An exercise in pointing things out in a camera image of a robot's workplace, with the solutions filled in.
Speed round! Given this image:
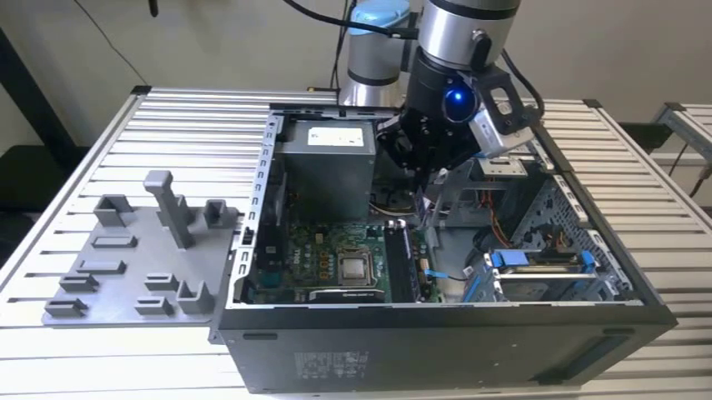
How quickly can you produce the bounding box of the silver CPU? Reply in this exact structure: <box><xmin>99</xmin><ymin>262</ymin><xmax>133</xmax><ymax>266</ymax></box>
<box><xmin>340</xmin><ymin>257</ymin><xmax>372</xmax><ymax>279</ymax></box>

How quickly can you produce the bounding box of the aluminium side table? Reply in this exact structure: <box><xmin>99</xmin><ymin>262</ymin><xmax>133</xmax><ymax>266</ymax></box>
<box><xmin>650</xmin><ymin>102</ymin><xmax>712</xmax><ymax>168</ymax></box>

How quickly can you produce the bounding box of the black RAM slot bank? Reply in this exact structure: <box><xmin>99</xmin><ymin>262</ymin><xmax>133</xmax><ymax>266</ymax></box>
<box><xmin>388</xmin><ymin>220</ymin><xmax>419</xmax><ymax>302</ymax></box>

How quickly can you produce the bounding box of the grey metal drive cage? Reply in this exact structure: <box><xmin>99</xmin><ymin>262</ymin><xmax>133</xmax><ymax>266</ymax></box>
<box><xmin>425</xmin><ymin>156</ymin><xmax>558</xmax><ymax>226</ymax></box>

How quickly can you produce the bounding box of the CPU socket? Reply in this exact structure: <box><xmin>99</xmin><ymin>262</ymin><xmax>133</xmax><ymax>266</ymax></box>
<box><xmin>333</xmin><ymin>248</ymin><xmax>380</xmax><ymax>288</ymax></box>

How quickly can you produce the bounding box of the blue disk carrier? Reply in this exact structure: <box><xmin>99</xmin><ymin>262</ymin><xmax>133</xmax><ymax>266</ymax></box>
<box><xmin>488</xmin><ymin>248</ymin><xmax>602</xmax><ymax>279</ymax></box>

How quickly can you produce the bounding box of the black case fan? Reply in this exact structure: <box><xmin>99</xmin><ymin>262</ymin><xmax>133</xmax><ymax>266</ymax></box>
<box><xmin>254</xmin><ymin>216</ymin><xmax>285</xmax><ymax>272</ymax></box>

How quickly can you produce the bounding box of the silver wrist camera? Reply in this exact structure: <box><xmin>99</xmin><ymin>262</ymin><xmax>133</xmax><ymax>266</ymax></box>
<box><xmin>467</xmin><ymin>99</ymin><xmax>536</xmax><ymax>160</ymax></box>

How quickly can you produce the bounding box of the black graphics card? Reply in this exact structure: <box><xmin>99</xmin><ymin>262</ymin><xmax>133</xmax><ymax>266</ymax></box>
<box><xmin>304</xmin><ymin>287</ymin><xmax>389</xmax><ymax>304</ymax></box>

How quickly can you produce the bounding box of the thin black wall cable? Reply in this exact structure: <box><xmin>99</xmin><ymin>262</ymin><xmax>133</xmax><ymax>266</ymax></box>
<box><xmin>330</xmin><ymin>24</ymin><xmax>344</xmax><ymax>89</ymax></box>

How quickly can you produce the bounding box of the green motherboard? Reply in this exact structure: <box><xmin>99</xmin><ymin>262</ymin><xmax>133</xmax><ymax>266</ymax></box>
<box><xmin>248</xmin><ymin>220</ymin><xmax>447</xmax><ymax>304</ymax></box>

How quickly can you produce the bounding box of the blue connector wire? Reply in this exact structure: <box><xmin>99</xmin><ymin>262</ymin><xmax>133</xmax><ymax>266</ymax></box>
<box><xmin>424</xmin><ymin>268</ymin><xmax>475</xmax><ymax>283</ymax></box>

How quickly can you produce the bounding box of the grey power supply unit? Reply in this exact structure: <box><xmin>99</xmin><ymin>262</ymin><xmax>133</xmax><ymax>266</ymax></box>
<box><xmin>276</xmin><ymin>120</ymin><xmax>380</xmax><ymax>222</ymax></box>

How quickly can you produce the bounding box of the thin dark wall wire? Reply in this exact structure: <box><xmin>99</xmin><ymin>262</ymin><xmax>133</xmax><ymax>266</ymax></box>
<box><xmin>71</xmin><ymin>0</ymin><xmax>147</xmax><ymax>88</ymax></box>

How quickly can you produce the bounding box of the grey parts rack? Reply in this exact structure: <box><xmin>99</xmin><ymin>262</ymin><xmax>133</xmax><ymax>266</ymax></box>
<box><xmin>43</xmin><ymin>168</ymin><xmax>246</xmax><ymax>323</ymax></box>

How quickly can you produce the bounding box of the orange wire bundle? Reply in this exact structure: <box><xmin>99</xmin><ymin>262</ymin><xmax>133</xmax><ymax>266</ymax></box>
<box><xmin>488</xmin><ymin>189</ymin><xmax>511</xmax><ymax>247</ymax></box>

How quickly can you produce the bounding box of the black box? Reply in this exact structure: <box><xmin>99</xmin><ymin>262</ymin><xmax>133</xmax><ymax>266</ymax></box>
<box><xmin>620</xmin><ymin>122</ymin><xmax>675</xmax><ymax>155</ymax></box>

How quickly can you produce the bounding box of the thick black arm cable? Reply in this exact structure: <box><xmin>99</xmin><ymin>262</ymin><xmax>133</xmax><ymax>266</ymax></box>
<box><xmin>284</xmin><ymin>0</ymin><xmax>550</xmax><ymax>120</ymax></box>

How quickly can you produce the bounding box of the black PC case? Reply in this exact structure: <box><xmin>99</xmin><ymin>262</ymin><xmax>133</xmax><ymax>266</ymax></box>
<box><xmin>209</xmin><ymin>102</ymin><xmax>679</xmax><ymax>395</ymax></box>

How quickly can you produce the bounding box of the black furniture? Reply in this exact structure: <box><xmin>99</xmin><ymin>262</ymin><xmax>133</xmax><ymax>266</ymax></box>
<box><xmin>0</xmin><ymin>27</ymin><xmax>94</xmax><ymax>218</ymax></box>

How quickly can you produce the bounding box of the yellow white wire bundle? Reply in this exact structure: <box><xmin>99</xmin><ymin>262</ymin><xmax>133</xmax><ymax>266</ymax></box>
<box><xmin>369</xmin><ymin>199</ymin><xmax>423</xmax><ymax>217</ymax></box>

